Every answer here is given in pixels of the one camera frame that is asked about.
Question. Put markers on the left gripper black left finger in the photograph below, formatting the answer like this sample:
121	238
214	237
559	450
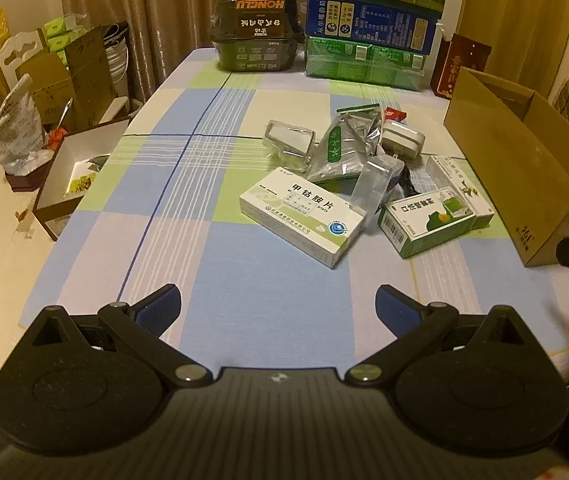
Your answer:
137	330

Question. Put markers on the clear plastic box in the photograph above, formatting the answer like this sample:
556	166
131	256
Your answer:
290	146

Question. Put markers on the green white medicine box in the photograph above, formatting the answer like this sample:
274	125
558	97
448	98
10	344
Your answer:
421	222

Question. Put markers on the open white tray box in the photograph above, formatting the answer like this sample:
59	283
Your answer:
76	164

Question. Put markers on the red candy packet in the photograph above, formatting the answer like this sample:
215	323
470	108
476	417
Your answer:
395	115

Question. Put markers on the small clear plastic case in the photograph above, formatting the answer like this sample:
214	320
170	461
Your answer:
378	178

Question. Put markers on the large white medicine box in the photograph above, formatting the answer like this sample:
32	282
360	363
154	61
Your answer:
304	214

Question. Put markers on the silver foil tea bag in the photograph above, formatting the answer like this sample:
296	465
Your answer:
351	138

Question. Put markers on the green drink carton pack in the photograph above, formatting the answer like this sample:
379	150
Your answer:
367	63

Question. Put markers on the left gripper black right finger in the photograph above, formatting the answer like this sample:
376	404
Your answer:
419	331

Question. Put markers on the dark Honglu food box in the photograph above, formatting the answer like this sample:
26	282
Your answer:
256	35

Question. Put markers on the blue milk carton box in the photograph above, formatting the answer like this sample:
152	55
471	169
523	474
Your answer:
370	23

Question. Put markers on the white power adapter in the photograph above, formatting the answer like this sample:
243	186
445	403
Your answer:
401	140

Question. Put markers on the dark red gift box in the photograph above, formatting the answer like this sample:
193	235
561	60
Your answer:
453	55

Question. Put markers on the crumpled white plastic bag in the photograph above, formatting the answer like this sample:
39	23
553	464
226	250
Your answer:
23	140

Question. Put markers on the white flower medicine box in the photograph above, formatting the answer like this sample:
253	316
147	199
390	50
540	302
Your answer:
446	171

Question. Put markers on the brown cardboard box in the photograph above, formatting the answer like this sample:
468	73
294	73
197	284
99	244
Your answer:
518	145

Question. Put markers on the checkered tablecloth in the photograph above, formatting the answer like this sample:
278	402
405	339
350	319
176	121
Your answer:
270	280

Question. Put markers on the green boxes on carton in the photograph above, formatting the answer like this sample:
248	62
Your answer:
61	32

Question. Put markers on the white cardboard carton handle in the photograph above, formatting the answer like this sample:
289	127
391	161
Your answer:
17	50

